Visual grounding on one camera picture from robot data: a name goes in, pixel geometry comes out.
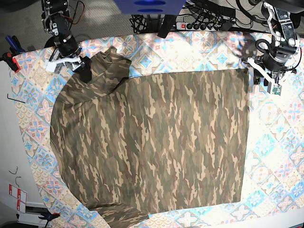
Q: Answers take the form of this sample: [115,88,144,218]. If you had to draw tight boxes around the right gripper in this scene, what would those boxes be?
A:
[54,34,92,83]

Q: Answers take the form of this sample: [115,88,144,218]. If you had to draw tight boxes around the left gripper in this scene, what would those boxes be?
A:
[253,54,290,85]

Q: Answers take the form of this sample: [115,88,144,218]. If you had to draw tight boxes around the camouflage T-shirt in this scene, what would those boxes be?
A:
[50,48,249,228]

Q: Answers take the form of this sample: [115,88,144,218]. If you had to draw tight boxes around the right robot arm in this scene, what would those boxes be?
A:
[41,0,92,83]

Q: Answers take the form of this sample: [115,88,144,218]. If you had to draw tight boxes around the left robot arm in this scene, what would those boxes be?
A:
[247,0,304,89]

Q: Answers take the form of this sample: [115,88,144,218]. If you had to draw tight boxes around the black round stand base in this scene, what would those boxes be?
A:
[44,36,56,48]

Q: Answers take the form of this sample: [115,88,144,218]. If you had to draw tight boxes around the red black table clamp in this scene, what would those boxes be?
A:
[0,52,20,73]

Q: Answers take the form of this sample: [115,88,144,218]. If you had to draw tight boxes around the white power strip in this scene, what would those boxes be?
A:
[175,22,220,31]

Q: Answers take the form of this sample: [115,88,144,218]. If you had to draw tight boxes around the patterned tile tablecloth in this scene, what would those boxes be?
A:
[9,32,304,228]

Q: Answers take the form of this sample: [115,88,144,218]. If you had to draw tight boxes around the red white paper label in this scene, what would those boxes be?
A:
[9,184,27,213]

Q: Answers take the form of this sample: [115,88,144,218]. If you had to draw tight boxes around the orange blue bottom clamp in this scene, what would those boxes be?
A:
[38,212,60,221]

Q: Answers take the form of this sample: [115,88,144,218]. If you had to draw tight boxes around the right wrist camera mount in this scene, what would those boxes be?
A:
[45,57,85,73]

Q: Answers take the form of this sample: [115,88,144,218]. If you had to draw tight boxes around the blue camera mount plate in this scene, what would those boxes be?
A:
[114,0,186,15]

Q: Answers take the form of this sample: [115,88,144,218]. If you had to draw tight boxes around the black center post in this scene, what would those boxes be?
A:
[157,15,177,38]

